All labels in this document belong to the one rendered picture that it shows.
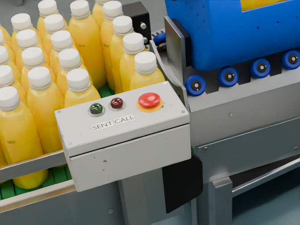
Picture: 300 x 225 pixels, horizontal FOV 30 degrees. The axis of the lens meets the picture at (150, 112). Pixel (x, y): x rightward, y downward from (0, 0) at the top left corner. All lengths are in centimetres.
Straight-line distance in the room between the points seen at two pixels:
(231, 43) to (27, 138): 43
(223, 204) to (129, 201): 50
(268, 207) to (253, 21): 122
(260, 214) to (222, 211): 71
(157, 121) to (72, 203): 30
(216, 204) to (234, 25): 55
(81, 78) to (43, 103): 9
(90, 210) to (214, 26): 43
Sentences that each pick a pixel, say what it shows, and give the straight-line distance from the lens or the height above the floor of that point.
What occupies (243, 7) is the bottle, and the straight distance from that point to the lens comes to 115.
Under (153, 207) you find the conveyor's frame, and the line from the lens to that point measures 117.
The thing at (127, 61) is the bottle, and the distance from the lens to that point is 108.
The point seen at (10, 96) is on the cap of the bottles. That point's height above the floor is 110.
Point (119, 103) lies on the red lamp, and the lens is 90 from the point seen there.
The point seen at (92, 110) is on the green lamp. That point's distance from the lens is 90.
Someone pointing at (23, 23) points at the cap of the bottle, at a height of 110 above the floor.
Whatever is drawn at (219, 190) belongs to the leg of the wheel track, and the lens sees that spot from 143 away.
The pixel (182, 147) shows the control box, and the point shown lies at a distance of 92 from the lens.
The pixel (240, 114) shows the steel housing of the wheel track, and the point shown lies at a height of 87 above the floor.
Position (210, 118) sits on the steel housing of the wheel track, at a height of 88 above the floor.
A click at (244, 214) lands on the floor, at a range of 218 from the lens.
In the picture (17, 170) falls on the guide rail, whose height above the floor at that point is 97.
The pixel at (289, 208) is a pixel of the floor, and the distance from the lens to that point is 222.
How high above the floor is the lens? 166
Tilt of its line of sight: 39 degrees down
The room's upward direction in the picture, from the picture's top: 6 degrees counter-clockwise
